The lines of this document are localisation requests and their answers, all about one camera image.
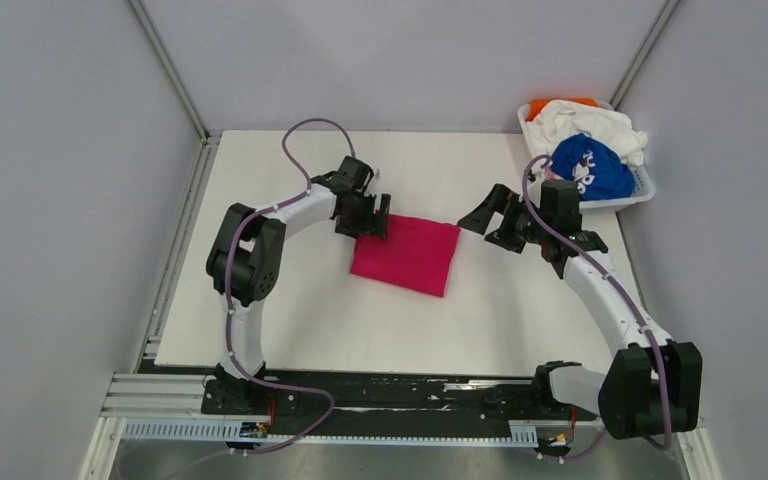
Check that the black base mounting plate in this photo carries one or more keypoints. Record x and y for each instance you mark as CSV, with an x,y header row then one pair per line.
x,y
447,424

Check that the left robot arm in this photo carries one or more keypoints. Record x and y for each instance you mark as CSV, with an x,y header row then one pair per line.
x,y
245,260

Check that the white perforated laundry basket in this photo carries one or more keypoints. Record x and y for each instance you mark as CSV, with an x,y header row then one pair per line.
x,y
541,171

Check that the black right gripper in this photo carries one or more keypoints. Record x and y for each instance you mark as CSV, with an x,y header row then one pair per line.
x,y
500,199

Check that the white slotted cable duct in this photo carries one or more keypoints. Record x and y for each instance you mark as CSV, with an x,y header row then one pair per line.
x,y
247,432

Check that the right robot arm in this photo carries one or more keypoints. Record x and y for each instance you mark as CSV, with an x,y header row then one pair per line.
x,y
653,384

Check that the aluminium frame rail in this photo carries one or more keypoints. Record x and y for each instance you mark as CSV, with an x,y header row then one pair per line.
x,y
294,393

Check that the orange t-shirt in basket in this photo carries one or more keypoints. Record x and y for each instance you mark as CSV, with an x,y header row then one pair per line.
x,y
537,105

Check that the white t-shirt in basket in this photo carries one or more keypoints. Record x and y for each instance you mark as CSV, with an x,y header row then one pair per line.
x,y
559,120

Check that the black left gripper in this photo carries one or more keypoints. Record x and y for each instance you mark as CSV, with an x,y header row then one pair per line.
x,y
377,222

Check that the pink t-shirt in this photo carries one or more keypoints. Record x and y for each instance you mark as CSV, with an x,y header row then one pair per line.
x,y
416,255

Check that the blue t-shirt in basket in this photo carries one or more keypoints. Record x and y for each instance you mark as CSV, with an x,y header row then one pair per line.
x,y
596,170

